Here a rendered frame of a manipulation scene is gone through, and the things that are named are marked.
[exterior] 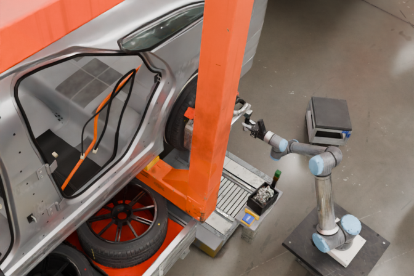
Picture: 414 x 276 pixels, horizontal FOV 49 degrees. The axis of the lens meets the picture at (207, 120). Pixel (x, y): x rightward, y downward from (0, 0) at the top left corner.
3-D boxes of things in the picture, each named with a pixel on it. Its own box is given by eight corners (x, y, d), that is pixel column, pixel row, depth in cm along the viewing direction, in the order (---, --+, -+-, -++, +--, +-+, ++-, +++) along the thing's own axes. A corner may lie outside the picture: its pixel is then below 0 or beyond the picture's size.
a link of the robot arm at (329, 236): (345, 247, 320) (338, 154, 291) (325, 258, 314) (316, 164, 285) (331, 236, 333) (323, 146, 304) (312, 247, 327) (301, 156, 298)
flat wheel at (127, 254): (104, 180, 370) (101, 162, 353) (180, 206, 359) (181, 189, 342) (60, 250, 326) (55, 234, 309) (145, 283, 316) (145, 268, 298)
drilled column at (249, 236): (246, 228, 381) (254, 201, 350) (257, 235, 378) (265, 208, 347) (240, 237, 375) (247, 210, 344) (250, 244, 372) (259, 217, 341)
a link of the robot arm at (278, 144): (281, 155, 340) (283, 146, 333) (267, 146, 345) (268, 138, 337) (287, 147, 346) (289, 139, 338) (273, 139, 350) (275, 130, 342)
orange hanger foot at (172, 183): (145, 161, 355) (144, 131, 330) (198, 196, 337) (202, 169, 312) (130, 174, 346) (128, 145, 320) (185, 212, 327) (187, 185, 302)
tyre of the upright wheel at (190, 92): (141, 144, 339) (186, 130, 396) (166, 161, 331) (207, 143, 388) (171, 63, 316) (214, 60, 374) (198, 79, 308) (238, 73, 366)
